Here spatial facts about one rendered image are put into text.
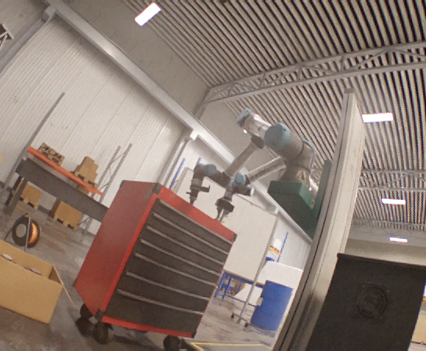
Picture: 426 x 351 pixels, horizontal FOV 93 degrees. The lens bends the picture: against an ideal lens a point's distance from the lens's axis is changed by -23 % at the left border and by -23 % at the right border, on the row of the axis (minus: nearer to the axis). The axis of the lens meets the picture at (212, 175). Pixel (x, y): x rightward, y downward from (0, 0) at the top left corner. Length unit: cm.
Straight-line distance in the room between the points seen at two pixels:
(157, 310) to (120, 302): 25
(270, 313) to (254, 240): 144
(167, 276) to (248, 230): 302
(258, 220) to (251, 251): 54
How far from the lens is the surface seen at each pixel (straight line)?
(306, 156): 117
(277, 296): 498
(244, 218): 434
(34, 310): 146
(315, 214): 116
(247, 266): 440
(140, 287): 142
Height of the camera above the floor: 63
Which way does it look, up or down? 20 degrees up
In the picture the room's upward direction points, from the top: 24 degrees clockwise
